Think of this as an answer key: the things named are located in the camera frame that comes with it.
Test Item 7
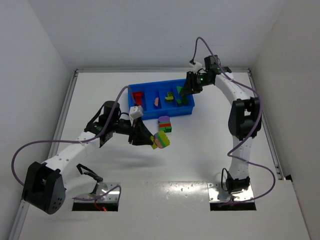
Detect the red curved lego brick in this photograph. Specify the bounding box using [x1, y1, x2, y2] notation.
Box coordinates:
[132, 91, 144, 98]

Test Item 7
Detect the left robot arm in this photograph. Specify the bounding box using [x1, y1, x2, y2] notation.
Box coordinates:
[22, 100, 157, 215]

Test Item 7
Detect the green red striped lego stack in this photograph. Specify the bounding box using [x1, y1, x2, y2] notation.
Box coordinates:
[158, 121, 172, 133]

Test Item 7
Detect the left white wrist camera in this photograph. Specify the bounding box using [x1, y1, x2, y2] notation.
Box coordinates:
[129, 105, 144, 121]

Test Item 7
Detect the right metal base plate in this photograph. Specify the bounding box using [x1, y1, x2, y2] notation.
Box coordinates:
[207, 182, 255, 204]

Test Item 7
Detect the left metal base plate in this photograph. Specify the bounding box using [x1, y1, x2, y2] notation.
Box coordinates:
[73, 182, 122, 204]

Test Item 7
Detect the purple cable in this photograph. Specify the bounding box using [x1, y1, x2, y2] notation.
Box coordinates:
[189, 36, 276, 206]
[11, 85, 137, 201]

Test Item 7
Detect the blue divided plastic bin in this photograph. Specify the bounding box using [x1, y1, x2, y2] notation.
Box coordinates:
[128, 79, 195, 120]

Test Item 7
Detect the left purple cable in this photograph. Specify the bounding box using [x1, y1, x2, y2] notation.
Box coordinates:
[11, 85, 137, 201]

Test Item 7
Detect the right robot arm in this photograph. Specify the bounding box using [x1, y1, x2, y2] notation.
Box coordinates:
[179, 56, 261, 194]

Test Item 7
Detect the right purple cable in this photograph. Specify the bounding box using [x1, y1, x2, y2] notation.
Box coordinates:
[189, 36, 276, 206]

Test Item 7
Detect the green yellow lego stack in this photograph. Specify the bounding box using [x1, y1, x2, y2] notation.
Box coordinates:
[150, 131, 171, 149]

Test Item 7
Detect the metal base plate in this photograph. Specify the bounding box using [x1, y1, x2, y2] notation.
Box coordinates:
[73, 182, 122, 204]
[207, 182, 255, 204]

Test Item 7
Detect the purple round lego brick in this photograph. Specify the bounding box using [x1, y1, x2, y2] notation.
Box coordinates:
[158, 115, 170, 123]

